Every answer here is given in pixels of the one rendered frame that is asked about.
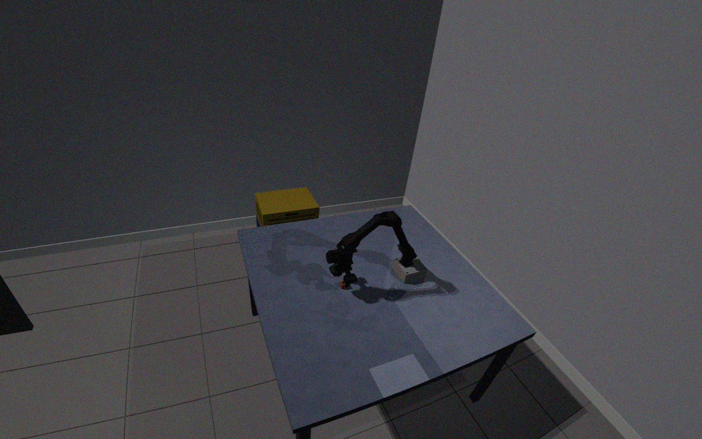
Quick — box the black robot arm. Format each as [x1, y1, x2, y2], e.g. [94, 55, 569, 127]
[326, 211, 417, 276]

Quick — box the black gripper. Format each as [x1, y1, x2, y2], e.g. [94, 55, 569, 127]
[340, 261, 358, 288]

